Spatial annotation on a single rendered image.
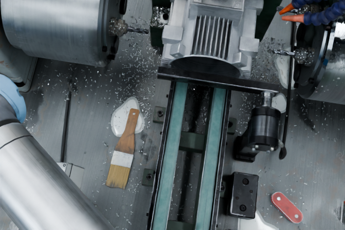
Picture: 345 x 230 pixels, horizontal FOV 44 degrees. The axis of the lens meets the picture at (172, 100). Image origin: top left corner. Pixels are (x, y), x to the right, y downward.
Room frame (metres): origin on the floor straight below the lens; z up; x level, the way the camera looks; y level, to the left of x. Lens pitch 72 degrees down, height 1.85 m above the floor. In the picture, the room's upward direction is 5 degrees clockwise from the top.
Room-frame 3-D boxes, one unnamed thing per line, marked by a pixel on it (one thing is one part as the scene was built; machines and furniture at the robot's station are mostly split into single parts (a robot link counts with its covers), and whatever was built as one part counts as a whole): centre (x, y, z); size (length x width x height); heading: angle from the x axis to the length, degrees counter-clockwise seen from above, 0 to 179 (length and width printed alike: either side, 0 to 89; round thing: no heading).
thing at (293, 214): (0.09, -0.29, 0.81); 0.09 x 0.03 x 0.02; 49
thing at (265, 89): (0.32, -0.09, 1.01); 0.26 x 0.04 x 0.03; 86
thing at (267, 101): (0.27, -0.19, 1.01); 0.08 x 0.02 x 0.02; 176
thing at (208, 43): (0.44, -0.07, 1.01); 0.20 x 0.19 x 0.19; 176
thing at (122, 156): (0.20, 0.11, 0.80); 0.21 x 0.05 x 0.01; 173
